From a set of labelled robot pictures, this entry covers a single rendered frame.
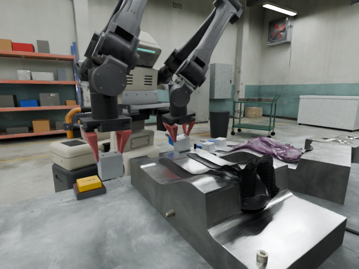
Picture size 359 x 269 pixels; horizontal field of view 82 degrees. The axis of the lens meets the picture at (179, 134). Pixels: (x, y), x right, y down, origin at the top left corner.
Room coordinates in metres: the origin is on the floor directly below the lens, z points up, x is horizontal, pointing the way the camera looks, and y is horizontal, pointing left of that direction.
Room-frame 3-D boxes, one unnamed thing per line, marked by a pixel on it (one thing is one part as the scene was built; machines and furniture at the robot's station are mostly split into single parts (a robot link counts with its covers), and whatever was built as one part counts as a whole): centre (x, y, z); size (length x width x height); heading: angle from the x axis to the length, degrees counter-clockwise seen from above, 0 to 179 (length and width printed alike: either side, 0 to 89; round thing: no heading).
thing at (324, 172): (0.77, -0.34, 0.86); 0.50 x 0.26 x 0.11; 51
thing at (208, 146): (0.89, -0.09, 0.86); 0.13 x 0.05 x 0.05; 51
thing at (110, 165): (0.50, 0.19, 0.94); 0.13 x 0.05 x 0.05; 33
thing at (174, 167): (0.52, -0.08, 0.92); 0.35 x 0.16 x 0.09; 33
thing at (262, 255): (0.26, -0.12, 0.87); 0.02 x 0.02 x 0.01
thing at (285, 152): (0.77, -0.33, 0.90); 0.26 x 0.18 x 0.08; 51
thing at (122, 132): (0.47, 0.16, 0.99); 0.07 x 0.07 x 0.09; 33
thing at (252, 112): (8.47, -3.03, 0.20); 0.63 x 0.44 x 0.40; 121
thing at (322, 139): (0.96, -0.75, 0.84); 0.20 x 0.15 x 0.07; 33
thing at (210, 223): (0.50, -0.08, 0.87); 0.50 x 0.26 x 0.14; 33
